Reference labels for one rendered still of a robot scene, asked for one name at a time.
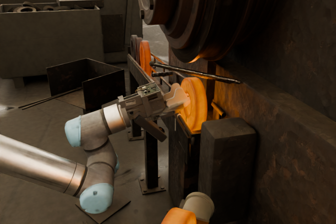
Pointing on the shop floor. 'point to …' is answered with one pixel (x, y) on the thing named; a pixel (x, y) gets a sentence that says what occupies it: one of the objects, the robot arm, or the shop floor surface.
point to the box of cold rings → (46, 38)
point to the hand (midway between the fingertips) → (192, 98)
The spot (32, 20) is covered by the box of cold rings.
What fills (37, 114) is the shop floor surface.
